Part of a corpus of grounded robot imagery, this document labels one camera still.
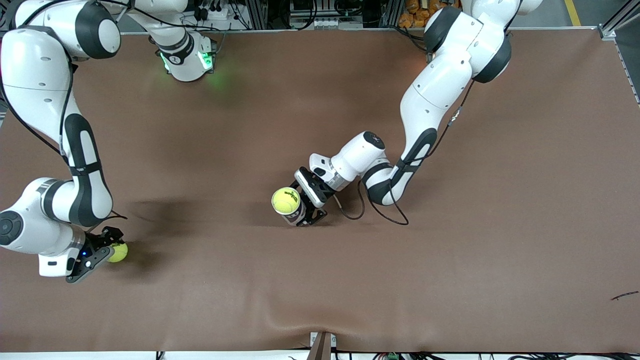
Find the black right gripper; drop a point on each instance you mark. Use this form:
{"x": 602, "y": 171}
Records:
{"x": 98, "y": 239}

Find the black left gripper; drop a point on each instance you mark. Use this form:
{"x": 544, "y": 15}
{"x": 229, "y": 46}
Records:
{"x": 311, "y": 214}

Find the clear plastic tennis ball can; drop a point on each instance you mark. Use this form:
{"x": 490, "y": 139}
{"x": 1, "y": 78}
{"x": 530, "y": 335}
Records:
{"x": 296, "y": 219}

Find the yellow Roland Garros tennis ball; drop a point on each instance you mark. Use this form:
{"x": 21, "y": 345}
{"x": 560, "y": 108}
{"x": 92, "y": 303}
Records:
{"x": 121, "y": 254}

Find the yellow Wilson tennis ball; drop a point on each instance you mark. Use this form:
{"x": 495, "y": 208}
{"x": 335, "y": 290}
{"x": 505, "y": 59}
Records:
{"x": 285, "y": 201}

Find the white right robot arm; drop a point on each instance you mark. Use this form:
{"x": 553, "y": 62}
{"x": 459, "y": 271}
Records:
{"x": 35, "y": 75}

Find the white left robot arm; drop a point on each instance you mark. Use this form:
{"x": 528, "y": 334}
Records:
{"x": 440, "y": 85}

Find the brown table mat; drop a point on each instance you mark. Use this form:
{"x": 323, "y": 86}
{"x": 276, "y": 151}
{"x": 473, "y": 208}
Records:
{"x": 450, "y": 250}

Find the green plug connector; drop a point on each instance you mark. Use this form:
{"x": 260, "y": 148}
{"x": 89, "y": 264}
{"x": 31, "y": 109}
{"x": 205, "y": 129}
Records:
{"x": 392, "y": 356}

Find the grey rack equipment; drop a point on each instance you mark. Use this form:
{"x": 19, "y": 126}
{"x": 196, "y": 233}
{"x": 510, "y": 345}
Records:
{"x": 325, "y": 22}

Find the orange snack bags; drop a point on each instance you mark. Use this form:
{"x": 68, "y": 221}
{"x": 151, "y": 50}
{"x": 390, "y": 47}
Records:
{"x": 412, "y": 15}

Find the white power strip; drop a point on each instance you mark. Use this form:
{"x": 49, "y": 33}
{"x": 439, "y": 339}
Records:
{"x": 212, "y": 14}

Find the small dark twig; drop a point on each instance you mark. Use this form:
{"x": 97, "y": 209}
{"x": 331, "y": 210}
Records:
{"x": 625, "y": 295}

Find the metal table edge bracket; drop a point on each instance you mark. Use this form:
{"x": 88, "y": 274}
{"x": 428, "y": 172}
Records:
{"x": 322, "y": 347}

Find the aluminium frame post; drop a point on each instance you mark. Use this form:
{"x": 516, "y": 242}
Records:
{"x": 607, "y": 32}

